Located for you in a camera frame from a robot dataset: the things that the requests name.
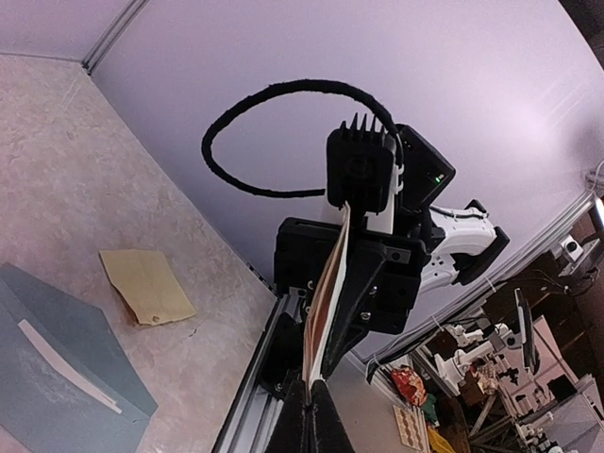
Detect aluminium front rail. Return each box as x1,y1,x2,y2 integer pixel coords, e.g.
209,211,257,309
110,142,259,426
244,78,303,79
212,288,307,452

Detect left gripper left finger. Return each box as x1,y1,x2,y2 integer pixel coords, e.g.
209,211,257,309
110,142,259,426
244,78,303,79
268,380,308,453

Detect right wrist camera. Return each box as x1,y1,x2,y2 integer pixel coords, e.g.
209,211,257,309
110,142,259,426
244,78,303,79
327,115,396,213

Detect right camera cable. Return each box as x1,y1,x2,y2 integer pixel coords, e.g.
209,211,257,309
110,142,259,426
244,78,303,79
200,77,407,199

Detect brown sticker sheet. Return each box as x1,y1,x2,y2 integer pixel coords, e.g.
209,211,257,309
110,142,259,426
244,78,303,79
393,405,430,453

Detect blue envelope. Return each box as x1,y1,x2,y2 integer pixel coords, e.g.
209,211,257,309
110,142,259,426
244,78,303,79
1,263,158,452

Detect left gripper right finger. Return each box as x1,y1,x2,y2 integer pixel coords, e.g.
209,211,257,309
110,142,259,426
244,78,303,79
307,380,354,453

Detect lined letter paper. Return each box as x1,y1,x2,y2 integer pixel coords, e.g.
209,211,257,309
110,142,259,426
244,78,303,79
302,202,351,400

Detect yellow paper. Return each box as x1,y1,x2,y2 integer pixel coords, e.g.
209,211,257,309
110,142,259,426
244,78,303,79
99,249,197,327

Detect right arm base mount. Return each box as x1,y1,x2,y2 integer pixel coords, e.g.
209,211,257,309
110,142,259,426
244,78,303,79
260,312,304,400

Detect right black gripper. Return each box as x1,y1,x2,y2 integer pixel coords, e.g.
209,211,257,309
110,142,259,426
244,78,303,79
272,217,427,378

